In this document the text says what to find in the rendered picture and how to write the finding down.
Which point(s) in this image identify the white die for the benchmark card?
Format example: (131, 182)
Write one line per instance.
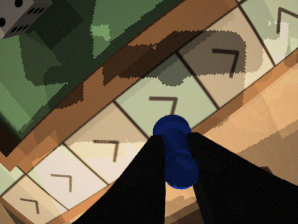
(16, 16)

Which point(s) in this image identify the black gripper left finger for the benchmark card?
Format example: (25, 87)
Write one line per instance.
(138, 196)

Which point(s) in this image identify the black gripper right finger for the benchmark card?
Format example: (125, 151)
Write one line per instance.
(230, 190)

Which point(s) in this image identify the blue pawn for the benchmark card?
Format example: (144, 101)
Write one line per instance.
(180, 169)

